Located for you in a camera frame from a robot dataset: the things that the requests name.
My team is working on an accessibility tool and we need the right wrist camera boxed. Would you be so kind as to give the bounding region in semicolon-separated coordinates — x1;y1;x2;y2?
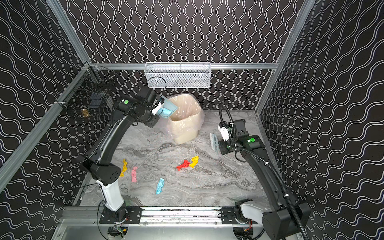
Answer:
218;122;231;142

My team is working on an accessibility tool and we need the teal hand brush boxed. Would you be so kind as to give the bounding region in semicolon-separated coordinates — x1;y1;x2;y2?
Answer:
210;133;220;153

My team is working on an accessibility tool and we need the black wire wall basket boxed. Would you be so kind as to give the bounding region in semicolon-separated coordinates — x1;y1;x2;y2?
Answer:
58;63;118;122

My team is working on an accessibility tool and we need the beige trash bin with liner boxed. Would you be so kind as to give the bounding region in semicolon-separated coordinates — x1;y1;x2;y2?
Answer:
159;94;205;145

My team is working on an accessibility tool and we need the white mesh wall basket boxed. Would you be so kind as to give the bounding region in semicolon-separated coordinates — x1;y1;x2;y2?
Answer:
144;62;212;89

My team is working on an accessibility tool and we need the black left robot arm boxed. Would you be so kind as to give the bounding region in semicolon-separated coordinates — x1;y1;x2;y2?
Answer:
80;87;162;223

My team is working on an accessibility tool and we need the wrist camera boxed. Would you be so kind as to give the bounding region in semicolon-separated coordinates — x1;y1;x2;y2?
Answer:
152;102;164;116
218;122;231;142

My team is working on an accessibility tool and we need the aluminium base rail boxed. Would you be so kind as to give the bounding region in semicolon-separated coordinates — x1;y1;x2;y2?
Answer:
60;207;248;228

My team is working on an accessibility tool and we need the teal dustpan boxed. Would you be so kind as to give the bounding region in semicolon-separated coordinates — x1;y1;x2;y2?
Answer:
157;96;179;118

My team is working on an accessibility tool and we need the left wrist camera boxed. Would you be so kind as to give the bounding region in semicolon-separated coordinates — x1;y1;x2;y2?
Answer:
152;102;164;116

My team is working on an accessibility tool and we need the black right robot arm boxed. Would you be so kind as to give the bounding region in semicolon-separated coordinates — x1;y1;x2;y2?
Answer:
218;106;311;240

